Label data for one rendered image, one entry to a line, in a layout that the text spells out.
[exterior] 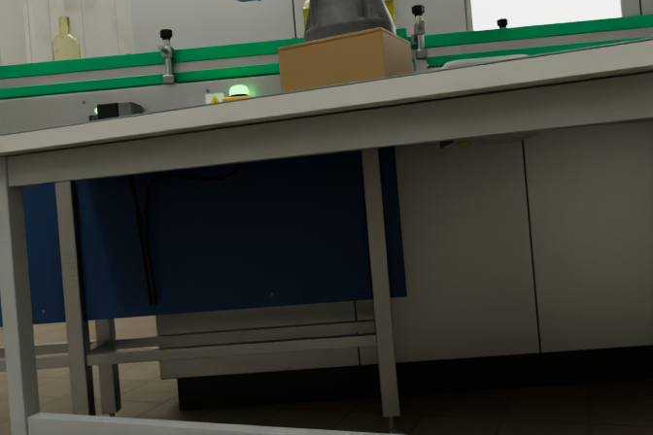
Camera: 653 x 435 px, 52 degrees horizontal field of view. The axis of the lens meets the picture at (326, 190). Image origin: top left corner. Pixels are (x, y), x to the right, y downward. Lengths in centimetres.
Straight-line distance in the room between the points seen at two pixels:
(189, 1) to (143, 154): 85
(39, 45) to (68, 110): 337
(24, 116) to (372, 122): 98
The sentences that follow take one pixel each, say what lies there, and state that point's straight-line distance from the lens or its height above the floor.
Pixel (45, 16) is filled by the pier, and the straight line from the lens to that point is 517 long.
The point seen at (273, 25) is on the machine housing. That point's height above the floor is 107.
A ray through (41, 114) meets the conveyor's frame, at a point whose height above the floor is 84.
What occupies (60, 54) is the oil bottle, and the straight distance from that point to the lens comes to 200.
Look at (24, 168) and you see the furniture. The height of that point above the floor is 69.
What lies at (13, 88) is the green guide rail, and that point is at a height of 91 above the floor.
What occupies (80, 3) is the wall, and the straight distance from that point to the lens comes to 561.
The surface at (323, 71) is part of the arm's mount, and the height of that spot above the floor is 77.
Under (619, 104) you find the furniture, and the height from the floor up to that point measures 68.
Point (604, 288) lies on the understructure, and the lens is 200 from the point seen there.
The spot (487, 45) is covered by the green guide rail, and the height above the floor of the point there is 93.
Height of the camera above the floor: 59
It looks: level
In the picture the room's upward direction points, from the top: 5 degrees counter-clockwise
